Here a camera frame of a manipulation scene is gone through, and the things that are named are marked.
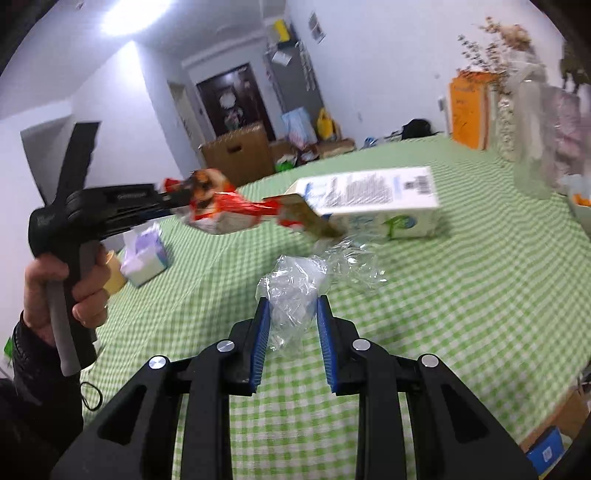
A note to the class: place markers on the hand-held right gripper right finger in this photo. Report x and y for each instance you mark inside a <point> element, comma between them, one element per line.
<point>325,346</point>

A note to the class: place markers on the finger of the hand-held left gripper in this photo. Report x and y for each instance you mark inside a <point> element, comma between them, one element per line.
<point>173,202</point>

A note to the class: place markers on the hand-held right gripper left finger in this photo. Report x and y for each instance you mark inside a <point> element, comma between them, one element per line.
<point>261,346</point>

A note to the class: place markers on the red white snack wrapper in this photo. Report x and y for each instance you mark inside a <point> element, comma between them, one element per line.
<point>231,212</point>

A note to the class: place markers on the clear plastic wrap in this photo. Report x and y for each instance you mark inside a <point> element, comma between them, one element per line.
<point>295,295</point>

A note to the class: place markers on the blue white carton box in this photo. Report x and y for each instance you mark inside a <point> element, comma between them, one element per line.
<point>369,198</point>

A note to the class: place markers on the person's left forearm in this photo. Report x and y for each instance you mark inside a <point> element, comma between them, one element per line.
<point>37,392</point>

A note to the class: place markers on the person's left hand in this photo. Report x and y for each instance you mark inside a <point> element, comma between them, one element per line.
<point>39,295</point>

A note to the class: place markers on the purple green tissue box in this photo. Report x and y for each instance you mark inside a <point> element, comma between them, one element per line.
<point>145,258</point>

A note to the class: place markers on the yellow mug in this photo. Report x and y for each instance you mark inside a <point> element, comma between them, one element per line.
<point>115,274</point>

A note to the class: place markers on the white interior door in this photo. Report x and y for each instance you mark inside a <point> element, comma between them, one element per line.
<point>181,115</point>

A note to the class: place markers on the dark entrance door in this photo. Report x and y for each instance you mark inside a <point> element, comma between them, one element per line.
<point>231,97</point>

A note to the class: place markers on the green checked tablecloth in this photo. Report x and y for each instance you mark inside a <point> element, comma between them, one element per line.
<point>438,300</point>

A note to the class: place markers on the blue patterned bag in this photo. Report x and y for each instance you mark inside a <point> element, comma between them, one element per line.
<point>298,127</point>

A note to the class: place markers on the grey fridge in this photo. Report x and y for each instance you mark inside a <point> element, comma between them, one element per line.
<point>295,87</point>

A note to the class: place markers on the low cardboard box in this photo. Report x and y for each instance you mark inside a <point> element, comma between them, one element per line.
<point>334,147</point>

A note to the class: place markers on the yellow tote bag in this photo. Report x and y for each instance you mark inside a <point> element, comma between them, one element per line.
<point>326,124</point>

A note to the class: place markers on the white paper note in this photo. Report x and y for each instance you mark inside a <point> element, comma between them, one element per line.
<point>280,56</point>

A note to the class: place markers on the round ceiling light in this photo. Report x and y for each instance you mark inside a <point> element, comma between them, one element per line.
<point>131,16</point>

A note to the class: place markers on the yellow box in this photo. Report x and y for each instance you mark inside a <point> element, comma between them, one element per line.
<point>284,30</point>

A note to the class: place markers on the black bag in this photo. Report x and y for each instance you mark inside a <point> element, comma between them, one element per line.
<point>415,128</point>

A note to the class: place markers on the blue packet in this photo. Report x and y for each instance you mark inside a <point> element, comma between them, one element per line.
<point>547,450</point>

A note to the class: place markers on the orange book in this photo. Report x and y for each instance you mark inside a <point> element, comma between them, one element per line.
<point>471,110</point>

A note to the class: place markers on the small floral vase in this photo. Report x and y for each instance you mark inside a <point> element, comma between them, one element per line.
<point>506,127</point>

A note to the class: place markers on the clear water bottle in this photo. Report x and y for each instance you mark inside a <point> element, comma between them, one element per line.
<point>535,134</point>

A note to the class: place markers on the pinkish glass vase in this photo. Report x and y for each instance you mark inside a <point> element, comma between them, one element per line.
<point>572,134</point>

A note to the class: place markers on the dried twig flowers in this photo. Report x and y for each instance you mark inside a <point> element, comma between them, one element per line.
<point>494,50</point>

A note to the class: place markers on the dried pink flowers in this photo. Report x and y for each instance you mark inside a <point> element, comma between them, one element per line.
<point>575,64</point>

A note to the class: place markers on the white wall socket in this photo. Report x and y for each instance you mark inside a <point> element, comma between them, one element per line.
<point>441,104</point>

